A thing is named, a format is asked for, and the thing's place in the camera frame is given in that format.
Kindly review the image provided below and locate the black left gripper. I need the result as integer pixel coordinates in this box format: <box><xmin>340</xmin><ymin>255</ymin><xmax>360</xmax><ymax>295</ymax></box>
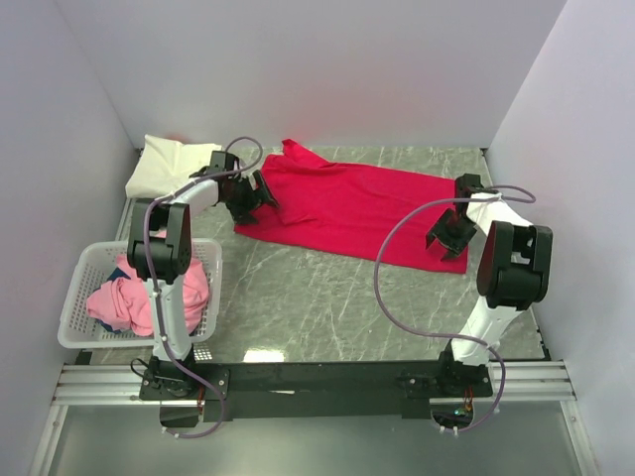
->
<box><xmin>223</xmin><ymin>171</ymin><xmax>280</xmax><ymax>226</ymax></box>

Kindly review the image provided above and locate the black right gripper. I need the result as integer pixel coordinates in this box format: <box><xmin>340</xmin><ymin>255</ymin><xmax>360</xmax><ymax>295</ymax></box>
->
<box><xmin>425</xmin><ymin>208</ymin><xmax>477</xmax><ymax>261</ymax></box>

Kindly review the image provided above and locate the red t shirt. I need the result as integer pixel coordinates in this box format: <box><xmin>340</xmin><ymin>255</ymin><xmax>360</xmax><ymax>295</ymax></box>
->
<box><xmin>234</xmin><ymin>139</ymin><xmax>468</xmax><ymax>275</ymax></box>

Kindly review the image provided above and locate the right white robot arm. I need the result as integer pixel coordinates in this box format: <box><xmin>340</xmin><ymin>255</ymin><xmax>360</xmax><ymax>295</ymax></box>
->
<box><xmin>426</xmin><ymin>174</ymin><xmax>554</xmax><ymax>396</ymax></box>

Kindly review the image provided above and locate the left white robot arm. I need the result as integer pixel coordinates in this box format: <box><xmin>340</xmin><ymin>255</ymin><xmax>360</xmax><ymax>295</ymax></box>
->
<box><xmin>127</xmin><ymin>150</ymin><xmax>279</xmax><ymax>400</ymax></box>

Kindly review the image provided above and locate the folded cream t shirt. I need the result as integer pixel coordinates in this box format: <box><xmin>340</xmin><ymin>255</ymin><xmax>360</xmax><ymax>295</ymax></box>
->
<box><xmin>125</xmin><ymin>135</ymin><xmax>222</xmax><ymax>199</ymax></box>

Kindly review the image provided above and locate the pink t shirt in basket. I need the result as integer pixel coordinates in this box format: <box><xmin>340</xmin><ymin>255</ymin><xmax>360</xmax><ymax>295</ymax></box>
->
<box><xmin>86</xmin><ymin>255</ymin><xmax>210</xmax><ymax>337</ymax></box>

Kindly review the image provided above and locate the black base beam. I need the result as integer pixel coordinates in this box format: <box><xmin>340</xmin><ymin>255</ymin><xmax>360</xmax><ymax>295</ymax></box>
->
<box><xmin>139</xmin><ymin>360</ymin><xmax>494</xmax><ymax>427</ymax></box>

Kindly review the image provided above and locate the white plastic basket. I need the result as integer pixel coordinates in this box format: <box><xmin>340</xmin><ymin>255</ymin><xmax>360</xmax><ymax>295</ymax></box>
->
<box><xmin>57</xmin><ymin>237</ymin><xmax>223</xmax><ymax>351</ymax></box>

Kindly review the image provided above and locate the aluminium rail frame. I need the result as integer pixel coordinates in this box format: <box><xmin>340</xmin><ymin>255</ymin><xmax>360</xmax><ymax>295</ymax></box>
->
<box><xmin>30</xmin><ymin>360</ymin><xmax>599</xmax><ymax>475</ymax></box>

